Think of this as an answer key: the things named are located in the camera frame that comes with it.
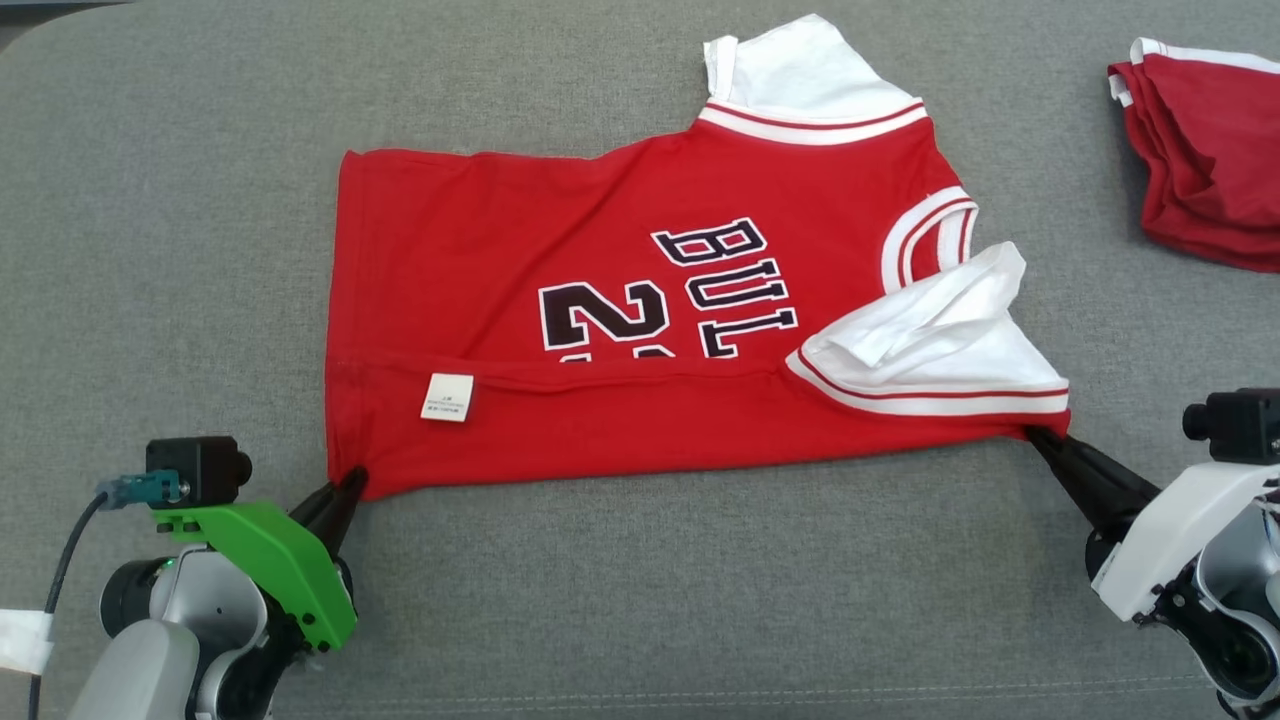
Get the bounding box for white cable label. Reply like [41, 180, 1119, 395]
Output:
[0, 610, 53, 673]

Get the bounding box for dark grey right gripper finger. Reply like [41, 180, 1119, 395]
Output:
[1028, 428, 1116, 546]
[1028, 428, 1161, 521]

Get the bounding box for red jersey with white sleeves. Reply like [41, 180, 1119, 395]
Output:
[325, 13, 1071, 501]

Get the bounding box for black cable with teal plug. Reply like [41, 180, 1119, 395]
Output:
[28, 472, 186, 720]

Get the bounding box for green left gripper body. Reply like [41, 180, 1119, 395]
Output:
[150, 500, 358, 651]

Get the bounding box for red shorts with white stripe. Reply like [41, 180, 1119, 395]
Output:
[1108, 38, 1280, 273]

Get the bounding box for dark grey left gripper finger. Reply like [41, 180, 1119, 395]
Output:
[290, 467, 361, 536]
[310, 467, 369, 556]

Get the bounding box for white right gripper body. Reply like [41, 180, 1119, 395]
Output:
[1085, 460, 1280, 623]

